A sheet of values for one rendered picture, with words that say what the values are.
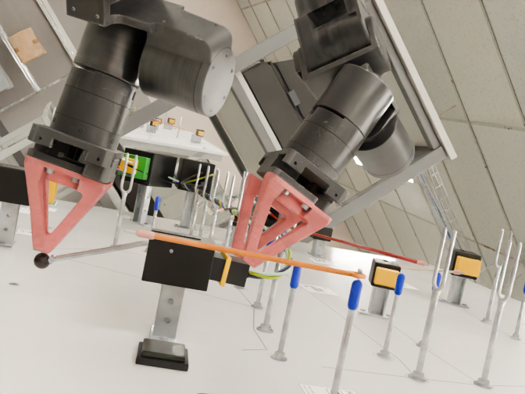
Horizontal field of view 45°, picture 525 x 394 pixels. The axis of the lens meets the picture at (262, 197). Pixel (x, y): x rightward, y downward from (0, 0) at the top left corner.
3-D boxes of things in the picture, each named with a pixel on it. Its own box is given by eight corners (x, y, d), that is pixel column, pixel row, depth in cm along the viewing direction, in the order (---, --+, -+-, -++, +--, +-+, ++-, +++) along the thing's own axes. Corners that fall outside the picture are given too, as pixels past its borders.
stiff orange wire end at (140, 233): (124, 232, 44) (126, 224, 44) (363, 278, 45) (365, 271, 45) (121, 234, 43) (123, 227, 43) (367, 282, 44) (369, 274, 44)
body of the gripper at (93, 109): (118, 171, 59) (145, 96, 59) (106, 175, 49) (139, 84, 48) (49, 146, 58) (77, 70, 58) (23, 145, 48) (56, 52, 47)
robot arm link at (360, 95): (340, 48, 59) (387, 63, 56) (366, 91, 64) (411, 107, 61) (298, 106, 58) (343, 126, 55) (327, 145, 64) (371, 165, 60)
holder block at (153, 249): (143, 270, 57) (151, 227, 57) (204, 281, 58) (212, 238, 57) (141, 281, 53) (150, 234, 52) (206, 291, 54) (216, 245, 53)
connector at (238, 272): (189, 268, 57) (195, 247, 57) (241, 280, 58) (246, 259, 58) (193, 276, 54) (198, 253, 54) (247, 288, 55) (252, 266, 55)
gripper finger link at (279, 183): (265, 277, 60) (321, 198, 61) (284, 290, 53) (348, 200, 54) (208, 236, 59) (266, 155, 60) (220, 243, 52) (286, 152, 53)
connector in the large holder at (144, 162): (147, 180, 120) (151, 158, 119) (138, 179, 117) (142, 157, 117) (122, 174, 122) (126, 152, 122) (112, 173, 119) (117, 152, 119)
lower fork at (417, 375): (430, 383, 58) (464, 232, 57) (413, 381, 57) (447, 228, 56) (420, 375, 60) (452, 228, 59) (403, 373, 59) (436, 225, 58)
